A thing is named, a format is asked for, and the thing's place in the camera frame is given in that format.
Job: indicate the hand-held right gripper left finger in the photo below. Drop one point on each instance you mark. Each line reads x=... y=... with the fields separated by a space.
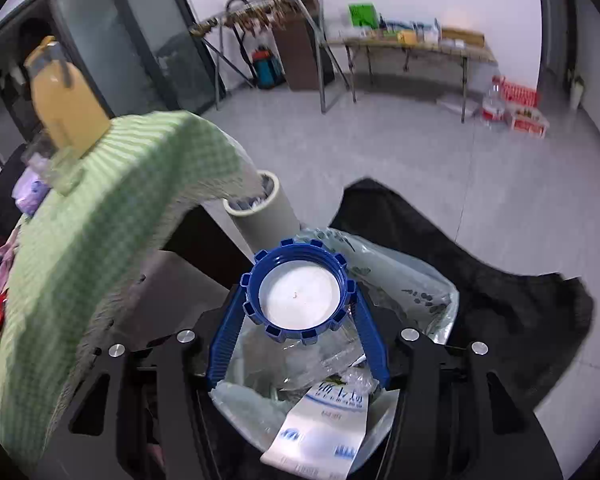
x=225 y=340

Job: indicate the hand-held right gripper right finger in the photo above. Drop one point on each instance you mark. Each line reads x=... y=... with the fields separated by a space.
x=372 y=345

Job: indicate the leaf print trash bag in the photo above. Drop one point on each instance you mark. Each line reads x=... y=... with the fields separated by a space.
x=405 y=280

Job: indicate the blue bottle cap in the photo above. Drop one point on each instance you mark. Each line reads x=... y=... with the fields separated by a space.
x=300 y=295

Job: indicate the white blue printed packet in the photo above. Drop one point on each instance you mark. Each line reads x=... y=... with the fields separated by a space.
x=320 y=425

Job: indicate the grey round trash bin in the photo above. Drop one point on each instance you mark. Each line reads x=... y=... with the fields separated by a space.
x=270 y=220

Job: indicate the dark wooden table base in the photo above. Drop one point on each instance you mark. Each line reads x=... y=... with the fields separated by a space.
x=205 y=245

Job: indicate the black cloth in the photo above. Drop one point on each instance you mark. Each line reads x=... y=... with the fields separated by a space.
x=480 y=300

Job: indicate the green checkered tablecloth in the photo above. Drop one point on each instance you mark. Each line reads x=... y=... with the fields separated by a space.
x=105 y=235

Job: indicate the clear drinking glass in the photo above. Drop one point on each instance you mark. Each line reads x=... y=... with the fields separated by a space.
x=60 y=170

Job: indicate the purple tissue pack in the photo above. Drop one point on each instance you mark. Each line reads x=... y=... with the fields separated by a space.
x=30 y=195

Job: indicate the white floor scale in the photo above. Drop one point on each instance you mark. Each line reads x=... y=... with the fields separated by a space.
x=460 y=105

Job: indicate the black jacket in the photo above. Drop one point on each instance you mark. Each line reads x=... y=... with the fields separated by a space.
x=0 y=200

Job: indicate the large water bottle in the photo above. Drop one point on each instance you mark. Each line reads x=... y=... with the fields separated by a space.
x=492 y=107

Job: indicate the open fruit box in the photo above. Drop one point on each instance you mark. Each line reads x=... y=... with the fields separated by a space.
x=527 y=122

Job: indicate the blue vacuum cleaner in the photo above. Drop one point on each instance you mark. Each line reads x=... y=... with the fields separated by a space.
x=267 y=67

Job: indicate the yellow thermos jug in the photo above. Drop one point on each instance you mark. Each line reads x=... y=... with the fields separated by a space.
x=70 y=105

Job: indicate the metal drying rack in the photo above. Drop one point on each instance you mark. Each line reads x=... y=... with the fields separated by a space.
x=325 y=60

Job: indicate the red plastic crate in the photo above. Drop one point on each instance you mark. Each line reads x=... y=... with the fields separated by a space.
x=517 y=92

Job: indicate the brown cabinet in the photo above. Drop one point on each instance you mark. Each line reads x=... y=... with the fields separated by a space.
x=300 y=55

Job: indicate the folding camping table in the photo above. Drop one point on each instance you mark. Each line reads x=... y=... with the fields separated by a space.
x=430 y=49

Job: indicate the yellow mug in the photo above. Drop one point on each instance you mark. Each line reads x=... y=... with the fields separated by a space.
x=408 y=36

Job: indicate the sliding glass door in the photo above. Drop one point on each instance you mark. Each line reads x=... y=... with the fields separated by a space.
x=130 y=35

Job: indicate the flat cardboard box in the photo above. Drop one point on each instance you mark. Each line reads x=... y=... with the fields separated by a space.
x=462 y=36

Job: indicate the white vase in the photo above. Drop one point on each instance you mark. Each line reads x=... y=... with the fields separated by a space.
x=576 y=95

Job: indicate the hanging dried plants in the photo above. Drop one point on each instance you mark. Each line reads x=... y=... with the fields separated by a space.
x=260 y=12

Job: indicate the green paper bag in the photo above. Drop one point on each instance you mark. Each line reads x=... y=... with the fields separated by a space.
x=362 y=15

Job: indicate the dark door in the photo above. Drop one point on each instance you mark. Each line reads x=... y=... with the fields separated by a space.
x=555 y=20

